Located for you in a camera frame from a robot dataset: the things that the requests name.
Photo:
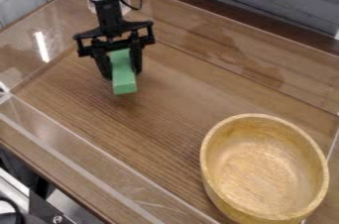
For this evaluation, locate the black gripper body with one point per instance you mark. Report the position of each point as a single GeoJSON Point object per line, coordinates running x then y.
{"type": "Point", "coordinates": [114, 34]}

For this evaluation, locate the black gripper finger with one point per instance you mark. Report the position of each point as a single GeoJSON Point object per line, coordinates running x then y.
{"type": "Point", "coordinates": [102, 61]}
{"type": "Point", "coordinates": [136, 55]}

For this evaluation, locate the green rectangular block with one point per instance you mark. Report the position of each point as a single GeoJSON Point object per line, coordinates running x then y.
{"type": "Point", "coordinates": [122, 73]}

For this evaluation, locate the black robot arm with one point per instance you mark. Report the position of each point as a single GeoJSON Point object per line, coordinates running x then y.
{"type": "Point", "coordinates": [114, 35]}

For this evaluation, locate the light wooden bowl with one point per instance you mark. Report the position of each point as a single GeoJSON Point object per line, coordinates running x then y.
{"type": "Point", "coordinates": [264, 169]}

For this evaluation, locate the clear acrylic corner bracket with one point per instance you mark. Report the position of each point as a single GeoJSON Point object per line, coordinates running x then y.
{"type": "Point", "coordinates": [125, 8]}

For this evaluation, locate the clear acrylic front wall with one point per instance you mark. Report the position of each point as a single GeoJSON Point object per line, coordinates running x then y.
{"type": "Point", "coordinates": [113, 190]}

